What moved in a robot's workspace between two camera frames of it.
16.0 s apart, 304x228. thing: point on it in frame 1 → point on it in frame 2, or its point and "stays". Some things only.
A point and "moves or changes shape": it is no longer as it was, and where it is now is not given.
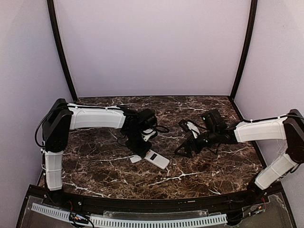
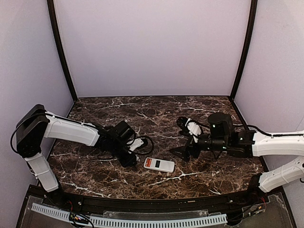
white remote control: x=156 y=159 moves or changes shape
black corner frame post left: x=53 y=28 stays
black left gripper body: x=137 y=147 → x=128 y=156
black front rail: x=191 y=203 stays
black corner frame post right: x=250 y=42 stays
